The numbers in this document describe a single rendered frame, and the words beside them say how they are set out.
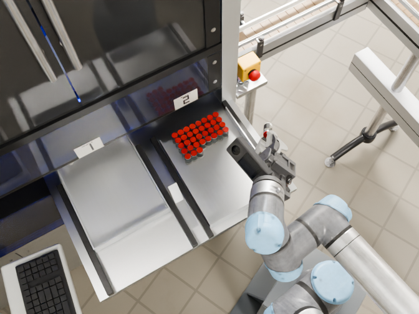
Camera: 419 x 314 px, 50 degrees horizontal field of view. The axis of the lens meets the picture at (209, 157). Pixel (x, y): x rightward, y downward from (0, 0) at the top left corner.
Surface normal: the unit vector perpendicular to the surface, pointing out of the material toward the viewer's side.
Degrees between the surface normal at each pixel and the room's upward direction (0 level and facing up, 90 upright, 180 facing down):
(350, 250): 25
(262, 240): 63
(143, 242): 0
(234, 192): 0
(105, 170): 0
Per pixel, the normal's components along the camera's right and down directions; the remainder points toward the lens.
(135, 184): -0.02, -0.44
